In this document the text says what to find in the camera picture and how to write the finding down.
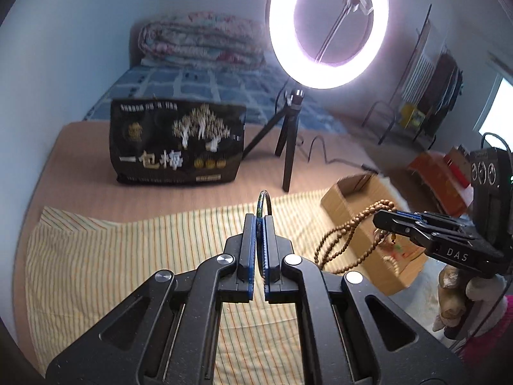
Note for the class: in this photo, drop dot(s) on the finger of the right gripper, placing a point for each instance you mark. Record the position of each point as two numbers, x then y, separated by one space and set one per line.
432 222
462 250

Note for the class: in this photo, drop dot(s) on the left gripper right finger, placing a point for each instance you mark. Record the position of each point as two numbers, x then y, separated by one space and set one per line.
350 332

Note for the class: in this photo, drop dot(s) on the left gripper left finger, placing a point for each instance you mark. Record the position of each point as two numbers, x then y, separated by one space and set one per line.
165 331

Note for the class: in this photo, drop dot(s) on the pink sleeve right forearm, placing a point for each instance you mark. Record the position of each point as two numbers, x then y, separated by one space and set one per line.
480 346

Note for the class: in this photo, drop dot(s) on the right gloved hand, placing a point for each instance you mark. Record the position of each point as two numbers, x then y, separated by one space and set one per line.
467 303

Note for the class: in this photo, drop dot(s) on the orange low stool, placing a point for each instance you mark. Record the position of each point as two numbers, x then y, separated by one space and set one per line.
452 197

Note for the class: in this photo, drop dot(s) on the cardboard box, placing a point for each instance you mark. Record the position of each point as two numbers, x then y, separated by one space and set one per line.
393 266

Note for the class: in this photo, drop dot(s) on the hanging dark clothes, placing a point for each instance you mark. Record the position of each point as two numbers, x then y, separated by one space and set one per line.
441 95

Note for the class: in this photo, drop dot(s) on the yellow box on rack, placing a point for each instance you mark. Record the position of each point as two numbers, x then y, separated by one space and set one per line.
411 117

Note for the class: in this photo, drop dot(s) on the black clothes rack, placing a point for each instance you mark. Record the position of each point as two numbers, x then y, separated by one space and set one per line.
430 43

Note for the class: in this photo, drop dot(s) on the striped yellow cloth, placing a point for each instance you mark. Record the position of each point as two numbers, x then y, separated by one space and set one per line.
79 268

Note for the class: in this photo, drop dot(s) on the hanging striped towel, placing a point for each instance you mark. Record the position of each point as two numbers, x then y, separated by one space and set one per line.
417 80

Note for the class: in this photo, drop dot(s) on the black tripod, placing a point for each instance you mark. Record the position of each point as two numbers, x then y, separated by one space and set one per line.
288 133

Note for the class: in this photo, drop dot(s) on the black snack bag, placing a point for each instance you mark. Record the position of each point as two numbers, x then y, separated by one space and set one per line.
175 142

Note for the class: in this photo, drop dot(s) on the blue checked bed sheet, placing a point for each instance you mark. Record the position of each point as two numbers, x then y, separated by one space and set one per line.
261 91

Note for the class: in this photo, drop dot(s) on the phone clamp holder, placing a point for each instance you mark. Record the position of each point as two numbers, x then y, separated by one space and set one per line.
349 6

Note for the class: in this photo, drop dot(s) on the folded floral quilt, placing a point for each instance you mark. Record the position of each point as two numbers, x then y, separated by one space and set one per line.
205 39

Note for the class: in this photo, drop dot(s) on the ring light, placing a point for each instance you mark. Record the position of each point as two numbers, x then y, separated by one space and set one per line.
297 28

